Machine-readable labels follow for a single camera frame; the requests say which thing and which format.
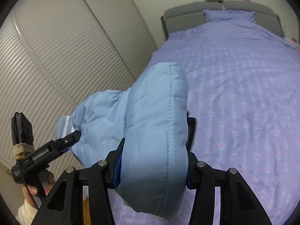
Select white louvered wardrobe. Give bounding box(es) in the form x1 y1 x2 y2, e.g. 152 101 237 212
1 0 156 167

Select purple floral bed cover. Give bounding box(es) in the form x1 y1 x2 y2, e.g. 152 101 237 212
82 16 300 225

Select left hand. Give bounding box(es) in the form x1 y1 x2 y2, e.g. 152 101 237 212
22 171 56 207

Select purple floral pillow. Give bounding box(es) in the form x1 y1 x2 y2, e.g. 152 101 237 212
203 10 256 22

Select light blue padded pants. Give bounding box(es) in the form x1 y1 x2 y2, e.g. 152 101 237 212
55 62 188 219

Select grey upholstered headboard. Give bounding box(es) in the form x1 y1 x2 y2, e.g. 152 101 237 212
161 0 284 38

